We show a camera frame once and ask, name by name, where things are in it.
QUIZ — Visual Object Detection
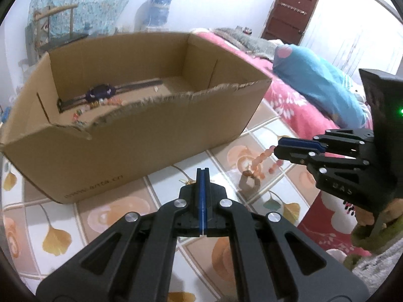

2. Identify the teal patterned cloth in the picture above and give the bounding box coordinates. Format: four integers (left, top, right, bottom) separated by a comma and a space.
27, 0, 147, 35

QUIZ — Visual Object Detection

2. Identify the white curtain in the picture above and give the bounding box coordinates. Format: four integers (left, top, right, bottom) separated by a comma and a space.
299, 0, 403, 79

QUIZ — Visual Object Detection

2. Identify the brown wooden door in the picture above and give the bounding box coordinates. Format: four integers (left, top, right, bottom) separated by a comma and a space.
261, 0, 322, 46

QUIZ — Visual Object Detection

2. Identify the green fuzzy mat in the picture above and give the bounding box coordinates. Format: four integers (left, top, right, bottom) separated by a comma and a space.
343, 217, 403, 268

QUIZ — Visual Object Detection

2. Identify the blue water jug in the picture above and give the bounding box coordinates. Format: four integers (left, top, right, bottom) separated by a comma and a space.
135, 0, 173, 32

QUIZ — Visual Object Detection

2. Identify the grey patterned blanket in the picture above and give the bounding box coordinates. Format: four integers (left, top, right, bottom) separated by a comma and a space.
214, 27, 284, 59

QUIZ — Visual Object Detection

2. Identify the blue pillow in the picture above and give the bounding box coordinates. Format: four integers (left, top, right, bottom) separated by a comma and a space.
272, 44, 370, 129

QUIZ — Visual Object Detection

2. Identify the tile patterned table mat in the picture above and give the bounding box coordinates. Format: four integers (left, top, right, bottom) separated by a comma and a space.
0, 101, 318, 302

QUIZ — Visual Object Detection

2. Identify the pink strap digital watch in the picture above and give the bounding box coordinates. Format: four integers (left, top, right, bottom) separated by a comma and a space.
57, 81, 163, 112

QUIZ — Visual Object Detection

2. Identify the wooden chair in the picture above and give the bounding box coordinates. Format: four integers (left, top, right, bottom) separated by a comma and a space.
31, 4, 90, 59

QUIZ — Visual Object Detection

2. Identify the multicolour bead bracelet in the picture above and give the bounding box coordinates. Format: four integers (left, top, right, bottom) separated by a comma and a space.
71, 105, 95, 129

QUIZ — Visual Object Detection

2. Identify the brown cardboard box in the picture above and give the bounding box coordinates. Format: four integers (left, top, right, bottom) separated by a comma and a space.
0, 31, 273, 204

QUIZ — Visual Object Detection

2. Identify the person's right hand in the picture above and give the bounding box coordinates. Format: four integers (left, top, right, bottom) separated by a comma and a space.
355, 201, 398, 227

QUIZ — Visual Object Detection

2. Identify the white fluffy towel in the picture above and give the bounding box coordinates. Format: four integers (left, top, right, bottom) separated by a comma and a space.
351, 242, 403, 290

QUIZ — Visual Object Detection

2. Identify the orange pink bead bracelet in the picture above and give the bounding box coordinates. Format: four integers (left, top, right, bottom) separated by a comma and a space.
242, 145, 284, 180
88, 97, 125, 107

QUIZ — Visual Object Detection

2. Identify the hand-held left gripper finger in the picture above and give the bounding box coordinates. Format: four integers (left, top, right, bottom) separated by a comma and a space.
203, 167, 370, 302
35, 167, 204, 302

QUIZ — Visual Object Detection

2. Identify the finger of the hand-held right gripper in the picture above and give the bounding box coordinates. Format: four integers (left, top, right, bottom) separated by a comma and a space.
273, 145, 383, 214
279, 128, 375, 156

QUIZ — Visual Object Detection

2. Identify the pink floral blanket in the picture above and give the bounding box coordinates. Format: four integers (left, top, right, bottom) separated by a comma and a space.
192, 30, 403, 258

